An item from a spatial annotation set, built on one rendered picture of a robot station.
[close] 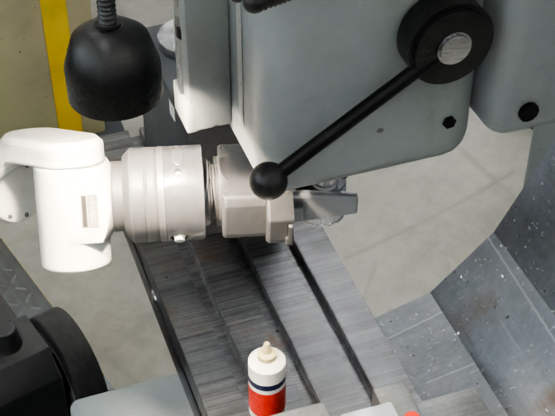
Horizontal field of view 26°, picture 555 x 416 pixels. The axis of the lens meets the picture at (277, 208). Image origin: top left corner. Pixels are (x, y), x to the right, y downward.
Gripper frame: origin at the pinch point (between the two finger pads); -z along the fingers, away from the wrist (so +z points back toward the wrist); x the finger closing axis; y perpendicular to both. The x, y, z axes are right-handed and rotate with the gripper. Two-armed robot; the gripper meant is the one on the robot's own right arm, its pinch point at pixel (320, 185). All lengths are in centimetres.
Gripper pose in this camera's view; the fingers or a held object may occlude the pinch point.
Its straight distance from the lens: 112.3
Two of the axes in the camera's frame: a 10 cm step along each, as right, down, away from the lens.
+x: -1.0, -6.6, 7.5
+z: -10.0, 0.5, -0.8
